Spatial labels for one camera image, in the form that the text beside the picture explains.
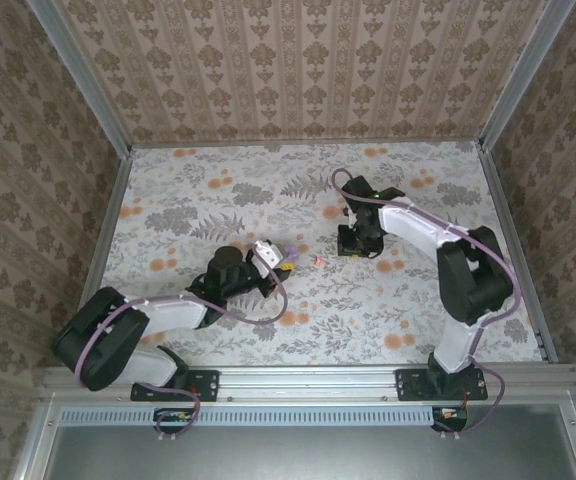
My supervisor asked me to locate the floral patterned table cloth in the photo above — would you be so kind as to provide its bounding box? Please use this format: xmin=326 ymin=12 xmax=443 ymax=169
xmin=80 ymin=141 xmax=544 ymax=366

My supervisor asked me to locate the slotted grey cable duct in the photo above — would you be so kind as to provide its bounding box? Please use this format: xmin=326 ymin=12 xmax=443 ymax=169
xmin=60 ymin=405 xmax=437 ymax=427

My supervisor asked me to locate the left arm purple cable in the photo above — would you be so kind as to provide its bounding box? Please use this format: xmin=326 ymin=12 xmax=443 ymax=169
xmin=73 ymin=269 xmax=292 ymax=441

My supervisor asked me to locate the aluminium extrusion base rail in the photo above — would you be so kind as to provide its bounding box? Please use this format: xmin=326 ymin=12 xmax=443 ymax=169
xmin=42 ymin=364 xmax=576 ymax=401

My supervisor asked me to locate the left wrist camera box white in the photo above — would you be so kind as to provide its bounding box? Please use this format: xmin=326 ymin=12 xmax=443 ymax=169
xmin=249 ymin=239 xmax=290 ymax=279

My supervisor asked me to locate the aluminium table side rail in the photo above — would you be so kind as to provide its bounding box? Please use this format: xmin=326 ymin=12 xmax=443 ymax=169
xmin=61 ymin=147 xmax=135 ymax=369
xmin=477 ymin=142 xmax=560 ymax=365

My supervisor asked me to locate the grey sheet metal panel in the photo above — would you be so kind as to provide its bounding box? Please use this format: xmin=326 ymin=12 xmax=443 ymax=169
xmin=42 ymin=424 xmax=576 ymax=480

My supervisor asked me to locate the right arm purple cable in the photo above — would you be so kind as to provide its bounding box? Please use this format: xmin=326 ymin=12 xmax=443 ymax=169
xmin=331 ymin=167 xmax=522 ymax=440

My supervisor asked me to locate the aluminium frame post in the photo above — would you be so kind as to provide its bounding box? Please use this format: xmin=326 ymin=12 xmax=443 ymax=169
xmin=476 ymin=0 xmax=576 ymax=151
xmin=23 ymin=0 xmax=135 ymax=160

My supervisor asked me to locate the black base cable connector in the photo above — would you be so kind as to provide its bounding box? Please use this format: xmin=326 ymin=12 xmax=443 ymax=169
xmin=431 ymin=406 xmax=470 ymax=434
xmin=153 ymin=407 xmax=195 ymax=435

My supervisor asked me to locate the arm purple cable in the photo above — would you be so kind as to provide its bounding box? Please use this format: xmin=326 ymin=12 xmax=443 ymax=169
xmin=73 ymin=269 xmax=292 ymax=441
xmin=331 ymin=167 xmax=522 ymax=440

